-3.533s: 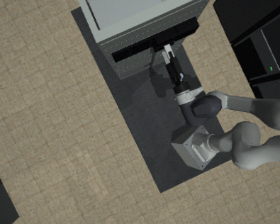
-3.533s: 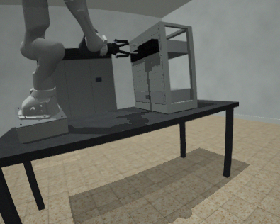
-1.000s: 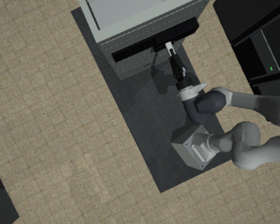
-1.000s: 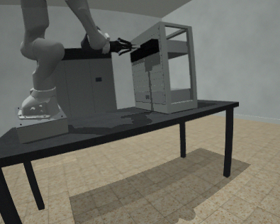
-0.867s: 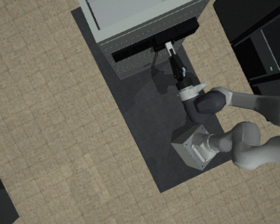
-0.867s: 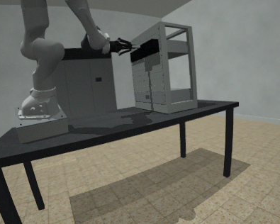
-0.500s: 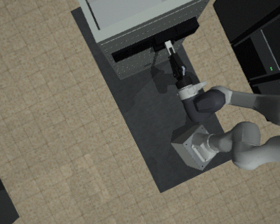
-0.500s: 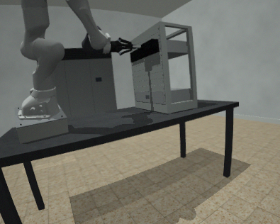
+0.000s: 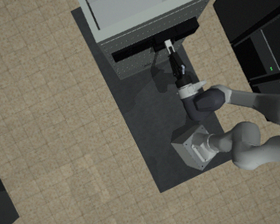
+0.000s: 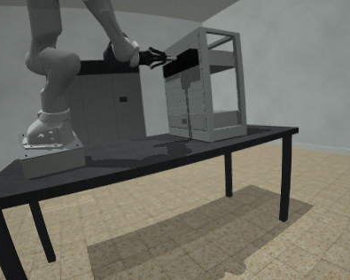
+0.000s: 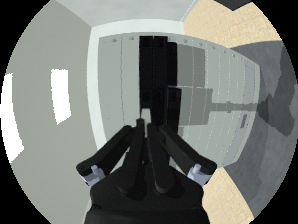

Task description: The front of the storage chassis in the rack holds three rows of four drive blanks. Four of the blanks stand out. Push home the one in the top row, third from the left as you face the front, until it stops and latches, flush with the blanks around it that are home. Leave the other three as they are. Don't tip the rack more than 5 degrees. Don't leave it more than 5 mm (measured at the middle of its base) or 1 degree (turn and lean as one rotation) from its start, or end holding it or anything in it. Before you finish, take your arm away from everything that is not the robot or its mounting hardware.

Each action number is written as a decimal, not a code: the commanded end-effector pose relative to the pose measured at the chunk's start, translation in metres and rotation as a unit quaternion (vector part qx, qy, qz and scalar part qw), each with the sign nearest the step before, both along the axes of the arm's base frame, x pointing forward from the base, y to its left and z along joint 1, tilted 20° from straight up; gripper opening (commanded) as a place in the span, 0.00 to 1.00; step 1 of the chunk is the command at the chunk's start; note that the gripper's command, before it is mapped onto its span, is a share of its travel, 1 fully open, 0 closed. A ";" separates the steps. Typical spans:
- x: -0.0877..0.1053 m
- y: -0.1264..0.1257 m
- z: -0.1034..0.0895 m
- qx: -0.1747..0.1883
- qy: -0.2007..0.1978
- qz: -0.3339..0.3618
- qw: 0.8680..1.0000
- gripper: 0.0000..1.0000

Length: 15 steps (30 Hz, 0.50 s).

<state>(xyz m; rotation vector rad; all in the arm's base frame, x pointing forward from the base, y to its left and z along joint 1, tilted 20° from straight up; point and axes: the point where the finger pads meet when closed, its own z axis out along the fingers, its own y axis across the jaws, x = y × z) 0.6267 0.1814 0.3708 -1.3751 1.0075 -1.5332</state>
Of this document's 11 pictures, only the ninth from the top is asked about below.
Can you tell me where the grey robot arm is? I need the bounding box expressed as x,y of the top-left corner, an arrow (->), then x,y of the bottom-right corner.
177,80 -> 280,170

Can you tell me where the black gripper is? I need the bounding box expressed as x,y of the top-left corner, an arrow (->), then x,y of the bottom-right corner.
164,39 -> 192,88

